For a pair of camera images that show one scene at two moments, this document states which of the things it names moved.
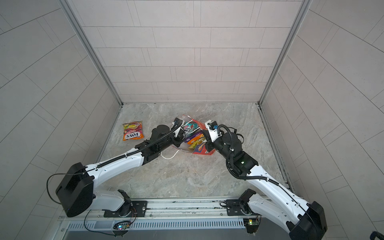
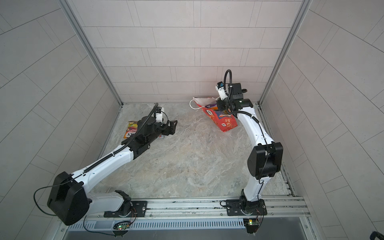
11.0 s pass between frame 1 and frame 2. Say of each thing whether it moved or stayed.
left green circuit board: stayed
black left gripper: moved
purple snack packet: moved
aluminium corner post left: stayed
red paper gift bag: moved
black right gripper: moved
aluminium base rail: stayed
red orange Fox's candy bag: stayed
